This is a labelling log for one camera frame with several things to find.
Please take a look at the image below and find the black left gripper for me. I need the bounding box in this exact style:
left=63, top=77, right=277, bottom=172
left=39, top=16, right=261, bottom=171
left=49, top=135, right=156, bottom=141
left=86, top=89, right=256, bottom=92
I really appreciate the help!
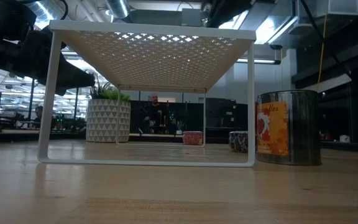
left=0, top=0, right=96, bottom=96

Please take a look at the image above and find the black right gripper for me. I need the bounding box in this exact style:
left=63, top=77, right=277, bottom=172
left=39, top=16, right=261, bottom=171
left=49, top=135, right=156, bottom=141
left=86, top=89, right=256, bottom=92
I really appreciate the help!
left=200, top=0, right=276, bottom=29

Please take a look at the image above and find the small purple patterned candle holder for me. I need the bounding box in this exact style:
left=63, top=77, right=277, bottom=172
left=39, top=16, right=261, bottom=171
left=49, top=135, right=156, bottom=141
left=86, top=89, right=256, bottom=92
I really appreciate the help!
left=227, top=130, right=249, bottom=153

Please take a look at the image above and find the small red patterned candle holder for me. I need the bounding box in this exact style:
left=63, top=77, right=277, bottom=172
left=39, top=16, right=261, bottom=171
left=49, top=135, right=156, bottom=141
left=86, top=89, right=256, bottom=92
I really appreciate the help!
left=182, top=131, right=204, bottom=146

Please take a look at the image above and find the silver tin candle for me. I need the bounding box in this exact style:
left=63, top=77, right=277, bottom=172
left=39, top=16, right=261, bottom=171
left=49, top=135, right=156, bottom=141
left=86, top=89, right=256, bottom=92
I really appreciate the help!
left=255, top=90, right=322, bottom=166

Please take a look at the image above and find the person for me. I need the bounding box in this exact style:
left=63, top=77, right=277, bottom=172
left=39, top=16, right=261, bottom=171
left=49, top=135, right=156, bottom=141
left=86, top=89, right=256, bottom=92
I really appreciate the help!
left=143, top=93, right=170, bottom=134
left=31, top=105, right=45, bottom=128

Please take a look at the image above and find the succulent in triangle-patterned pot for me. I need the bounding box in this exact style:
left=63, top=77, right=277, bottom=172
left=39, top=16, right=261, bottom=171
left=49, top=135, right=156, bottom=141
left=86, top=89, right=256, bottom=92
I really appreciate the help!
left=85, top=79, right=132, bottom=143

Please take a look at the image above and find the white perforated metal shelf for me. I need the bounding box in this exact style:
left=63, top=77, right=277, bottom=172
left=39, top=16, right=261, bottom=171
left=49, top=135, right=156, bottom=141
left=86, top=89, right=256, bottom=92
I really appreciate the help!
left=37, top=20, right=257, bottom=168

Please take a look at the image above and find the black cabinet row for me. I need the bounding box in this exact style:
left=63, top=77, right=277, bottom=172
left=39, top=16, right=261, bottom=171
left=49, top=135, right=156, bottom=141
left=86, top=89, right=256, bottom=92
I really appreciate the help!
left=129, top=98, right=249, bottom=138

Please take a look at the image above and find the small potted plant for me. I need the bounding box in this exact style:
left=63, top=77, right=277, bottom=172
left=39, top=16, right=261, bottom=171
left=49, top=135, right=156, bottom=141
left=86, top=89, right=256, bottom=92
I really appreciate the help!
left=175, top=120, right=186, bottom=135

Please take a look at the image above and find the silver ventilation duct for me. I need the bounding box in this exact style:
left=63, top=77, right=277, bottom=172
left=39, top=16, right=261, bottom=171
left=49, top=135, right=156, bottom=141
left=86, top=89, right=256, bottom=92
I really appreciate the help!
left=106, top=0, right=131, bottom=19

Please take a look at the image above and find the thin yellow cord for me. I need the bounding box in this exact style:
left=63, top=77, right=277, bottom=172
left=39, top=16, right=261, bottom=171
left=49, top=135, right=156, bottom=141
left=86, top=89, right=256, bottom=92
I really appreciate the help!
left=316, top=14, right=328, bottom=91

